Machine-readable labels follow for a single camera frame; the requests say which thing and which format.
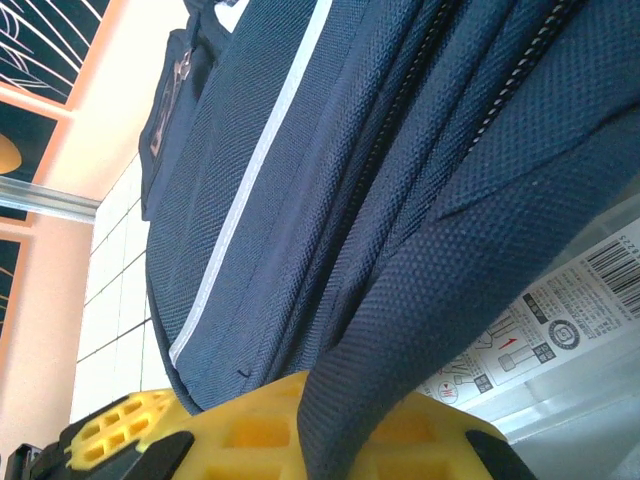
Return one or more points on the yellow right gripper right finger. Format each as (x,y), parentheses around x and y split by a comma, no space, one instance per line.
(425,445)

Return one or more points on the aluminium corner post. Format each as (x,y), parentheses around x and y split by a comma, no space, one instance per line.
(45,200)

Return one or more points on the navy blue backpack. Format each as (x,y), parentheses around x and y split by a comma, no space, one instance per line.
(350,175)

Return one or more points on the clear plastic stationery pack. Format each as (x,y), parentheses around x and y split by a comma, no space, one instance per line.
(550,325)

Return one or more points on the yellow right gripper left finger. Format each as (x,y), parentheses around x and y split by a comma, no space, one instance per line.
(240,440)

